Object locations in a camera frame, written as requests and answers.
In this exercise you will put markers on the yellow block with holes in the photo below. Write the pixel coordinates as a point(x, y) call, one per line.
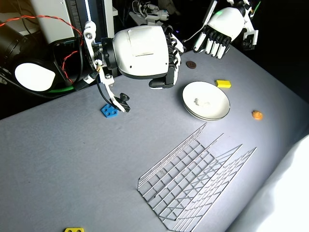
point(72, 230)

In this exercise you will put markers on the blue pentagon block with holes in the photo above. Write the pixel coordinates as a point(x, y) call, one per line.
point(107, 111)

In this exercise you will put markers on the grey table cloth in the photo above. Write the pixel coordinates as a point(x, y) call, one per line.
point(72, 157)

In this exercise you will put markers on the spare white robot hand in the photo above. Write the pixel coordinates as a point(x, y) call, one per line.
point(154, 14)

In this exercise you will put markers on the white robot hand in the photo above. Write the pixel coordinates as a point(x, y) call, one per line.
point(140, 50)
point(227, 23)

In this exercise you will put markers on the yellow rectangular block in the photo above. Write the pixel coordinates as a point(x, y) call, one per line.
point(223, 83)

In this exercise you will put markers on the white plate with dark rim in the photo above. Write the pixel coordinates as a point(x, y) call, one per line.
point(205, 96)
point(201, 118)

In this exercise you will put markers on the brown round cookie toy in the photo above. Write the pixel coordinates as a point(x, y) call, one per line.
point(191, 64)

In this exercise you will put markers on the white column with black rail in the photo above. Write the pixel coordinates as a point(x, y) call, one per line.
point(53, 21)

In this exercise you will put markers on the orange swirl cookie toy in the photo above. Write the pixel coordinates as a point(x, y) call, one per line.
point(257, 115)

